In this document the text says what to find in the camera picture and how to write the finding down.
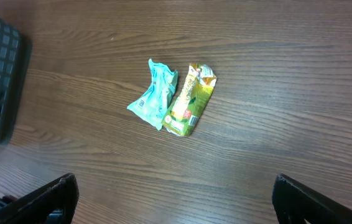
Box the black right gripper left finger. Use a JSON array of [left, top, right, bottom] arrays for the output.
[[0, 173, 79, 224]]

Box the teal snack packet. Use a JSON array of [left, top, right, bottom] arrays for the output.
[[127, 58, 178, 131]]

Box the green snack packet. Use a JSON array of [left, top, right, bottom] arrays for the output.
[[162, 63, 217, 137]]

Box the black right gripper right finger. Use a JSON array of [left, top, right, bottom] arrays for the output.
[[272, 174, 352, 224]]

